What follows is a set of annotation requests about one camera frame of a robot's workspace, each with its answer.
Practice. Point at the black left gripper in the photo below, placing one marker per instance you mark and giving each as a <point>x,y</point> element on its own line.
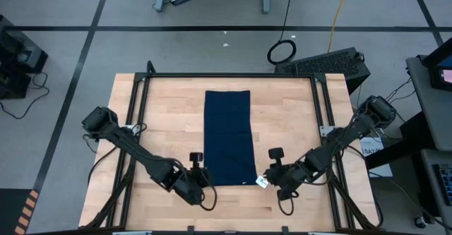
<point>190,187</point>

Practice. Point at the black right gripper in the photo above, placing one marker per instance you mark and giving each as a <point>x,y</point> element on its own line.
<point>286,176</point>

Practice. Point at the navy blue towel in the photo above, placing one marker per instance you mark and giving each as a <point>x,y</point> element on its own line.
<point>229,136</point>

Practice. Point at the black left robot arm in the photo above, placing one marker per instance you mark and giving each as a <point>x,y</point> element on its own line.
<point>134,150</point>

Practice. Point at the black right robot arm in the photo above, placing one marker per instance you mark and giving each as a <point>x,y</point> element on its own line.
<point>353,132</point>

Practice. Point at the white printed paper sheet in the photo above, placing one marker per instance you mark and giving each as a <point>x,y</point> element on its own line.
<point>374,146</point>

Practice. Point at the black computer tower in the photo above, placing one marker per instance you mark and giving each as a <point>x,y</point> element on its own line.
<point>325,65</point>

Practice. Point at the black caster wheel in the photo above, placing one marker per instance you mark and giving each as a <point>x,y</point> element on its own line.
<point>420,222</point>

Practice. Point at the grey low table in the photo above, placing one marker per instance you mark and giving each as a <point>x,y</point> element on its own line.
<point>429,178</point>

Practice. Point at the black keyboard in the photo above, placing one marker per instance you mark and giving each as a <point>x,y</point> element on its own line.
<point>445,183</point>

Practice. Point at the grey side table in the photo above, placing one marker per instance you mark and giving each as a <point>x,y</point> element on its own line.
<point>431,104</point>

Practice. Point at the black orange striped floor mat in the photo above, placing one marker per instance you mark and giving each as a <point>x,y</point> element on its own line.
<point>17,210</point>

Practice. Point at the black monitor with lit screen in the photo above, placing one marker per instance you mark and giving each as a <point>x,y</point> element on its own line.
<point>439,69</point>

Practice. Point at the black equipment stack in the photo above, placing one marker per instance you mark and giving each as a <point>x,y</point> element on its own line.
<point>17,58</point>

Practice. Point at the black aluminium table frame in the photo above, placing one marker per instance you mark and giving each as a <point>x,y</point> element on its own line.
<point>141,87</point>

